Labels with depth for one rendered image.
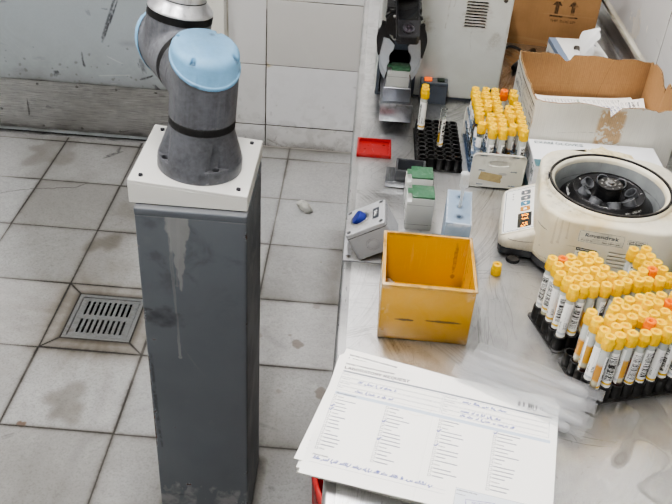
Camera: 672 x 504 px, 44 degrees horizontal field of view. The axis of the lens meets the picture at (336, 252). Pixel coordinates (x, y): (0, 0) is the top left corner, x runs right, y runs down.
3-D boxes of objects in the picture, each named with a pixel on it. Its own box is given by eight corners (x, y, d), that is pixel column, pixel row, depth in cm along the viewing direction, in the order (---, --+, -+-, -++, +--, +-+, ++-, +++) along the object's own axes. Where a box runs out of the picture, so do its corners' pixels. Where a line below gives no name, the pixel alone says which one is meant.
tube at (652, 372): (649, 394, 115) (673, 335, 109) (637, 388, 116) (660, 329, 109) (654, 387, 116) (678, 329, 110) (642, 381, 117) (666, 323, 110)
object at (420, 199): (403, 216, 149) (407, 183, 145) (430, 218, 148) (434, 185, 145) (403, 228, 145) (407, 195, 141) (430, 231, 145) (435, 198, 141)
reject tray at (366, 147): (357, 140, 171) (357, 136, 170) (390, 142, 171) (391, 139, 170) (356, 156, 165) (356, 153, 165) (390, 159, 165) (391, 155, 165)
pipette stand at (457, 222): (431, 237, 144) (438, 187, 138) (472, 243, 143) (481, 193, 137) (427, 272, 135) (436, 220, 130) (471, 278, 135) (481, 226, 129)
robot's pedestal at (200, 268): (162, 521, 197) (132, 207, 146) (180, 455, 213) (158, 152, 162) (247, 528, 197) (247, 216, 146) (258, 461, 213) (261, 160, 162)
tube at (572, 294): (551, 340, 123) (568, 282, 117) (563, 343, 123) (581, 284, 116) (550, 347, 122) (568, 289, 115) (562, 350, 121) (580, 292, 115)
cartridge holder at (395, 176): (385, 172, 161) (387, 156, 159) (432, 177, 160) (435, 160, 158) (384, 187, 156) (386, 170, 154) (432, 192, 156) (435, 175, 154)
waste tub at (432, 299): (378, 282, 133) (384, 229, 127) (462, 289, 132) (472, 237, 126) (375, 338, 122) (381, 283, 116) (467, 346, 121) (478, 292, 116)
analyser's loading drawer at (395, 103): (380, 79, 191) (382, 58, 188) (409, 81, 191) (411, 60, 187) (378, 120, 174) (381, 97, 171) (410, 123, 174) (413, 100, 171)
